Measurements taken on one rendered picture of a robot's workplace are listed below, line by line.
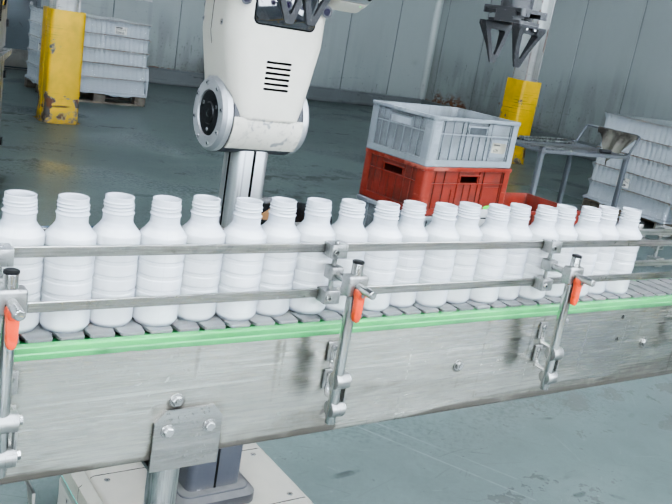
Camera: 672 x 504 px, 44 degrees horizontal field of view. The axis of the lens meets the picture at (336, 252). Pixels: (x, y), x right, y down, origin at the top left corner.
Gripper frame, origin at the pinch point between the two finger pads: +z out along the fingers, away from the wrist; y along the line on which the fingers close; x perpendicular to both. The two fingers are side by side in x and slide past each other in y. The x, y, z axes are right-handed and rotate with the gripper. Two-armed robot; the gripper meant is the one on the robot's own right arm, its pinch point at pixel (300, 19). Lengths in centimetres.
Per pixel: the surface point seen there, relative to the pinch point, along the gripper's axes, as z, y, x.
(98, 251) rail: 30.8, 16.4, -33.2
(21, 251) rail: 31, 16, -42
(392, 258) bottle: 32.6, 15.8, 12.1
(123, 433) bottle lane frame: 55, 17, -28
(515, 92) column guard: 21, -683, 753
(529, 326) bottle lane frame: 45, 18, 44
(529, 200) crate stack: 69, -211, 294
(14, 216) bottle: 27, 14, -42
